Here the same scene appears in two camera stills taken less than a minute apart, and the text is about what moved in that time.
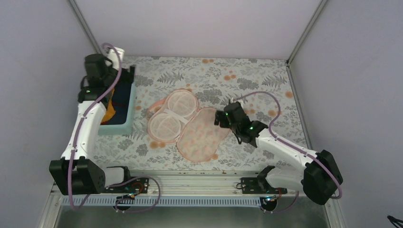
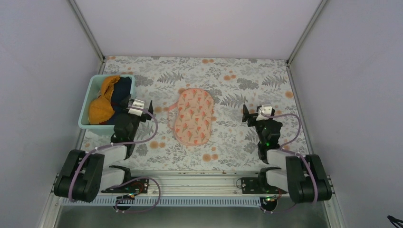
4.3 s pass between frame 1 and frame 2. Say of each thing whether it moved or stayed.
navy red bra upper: stayed
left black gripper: moved
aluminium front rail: stayed
